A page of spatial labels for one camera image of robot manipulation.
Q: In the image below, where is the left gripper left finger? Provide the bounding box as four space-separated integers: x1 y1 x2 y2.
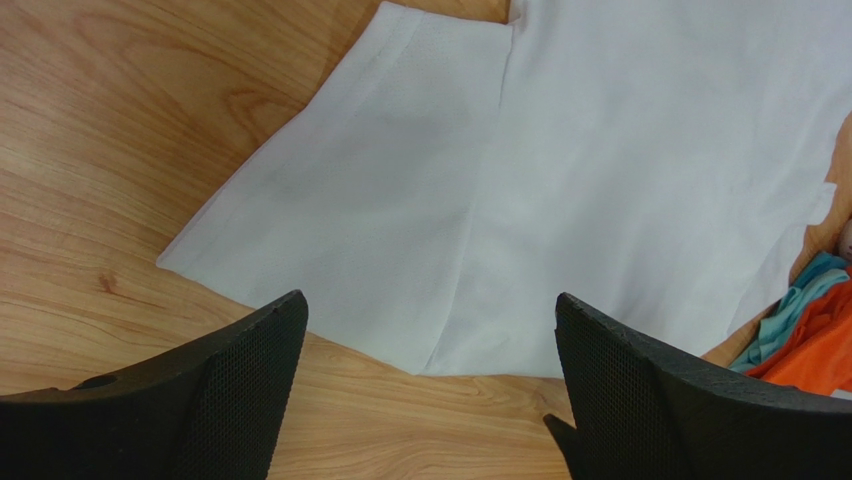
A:
1 290 308 479

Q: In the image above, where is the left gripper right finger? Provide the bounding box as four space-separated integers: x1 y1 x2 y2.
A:
544 293 851 479

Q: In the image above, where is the white t shirt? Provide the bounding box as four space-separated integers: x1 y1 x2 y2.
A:
158 1 851 377

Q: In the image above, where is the folded orange t shirt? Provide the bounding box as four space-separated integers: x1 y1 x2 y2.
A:
746 280 851 396

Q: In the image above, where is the folded light blue t shirt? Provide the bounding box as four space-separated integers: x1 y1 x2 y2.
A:
729 252 850 373

